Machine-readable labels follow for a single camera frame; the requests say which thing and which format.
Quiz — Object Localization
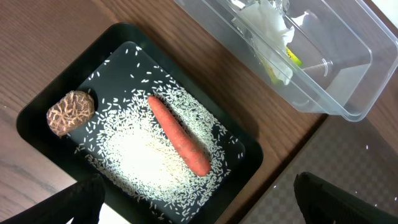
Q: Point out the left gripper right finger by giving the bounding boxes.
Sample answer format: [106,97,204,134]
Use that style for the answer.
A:
[294,172,397,224]

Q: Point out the black waste tray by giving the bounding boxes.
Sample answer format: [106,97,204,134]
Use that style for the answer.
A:
[15,21,264,224]

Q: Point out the green foil snack wrapper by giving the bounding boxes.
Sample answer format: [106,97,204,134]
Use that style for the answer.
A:
[257,0,304,85]

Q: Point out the clear plastic bin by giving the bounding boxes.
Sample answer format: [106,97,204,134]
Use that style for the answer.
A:
[177,0,397,121]

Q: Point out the dark brown serving tray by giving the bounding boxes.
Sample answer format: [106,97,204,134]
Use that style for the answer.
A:
[242,116,397,223]

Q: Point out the white rice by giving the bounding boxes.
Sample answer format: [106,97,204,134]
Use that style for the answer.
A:
[69,42,245,223]

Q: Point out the orange carrot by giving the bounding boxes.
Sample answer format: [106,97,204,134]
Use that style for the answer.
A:
[147,96,211,177]

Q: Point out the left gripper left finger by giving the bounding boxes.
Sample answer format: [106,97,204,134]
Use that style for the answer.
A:
[1,174,106,224]

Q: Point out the white napkin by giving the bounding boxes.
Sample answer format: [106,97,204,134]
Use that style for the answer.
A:
[233,0,295,85]

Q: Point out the brown textured food piece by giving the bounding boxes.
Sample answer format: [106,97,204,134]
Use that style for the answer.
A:
[46,90,95,137]

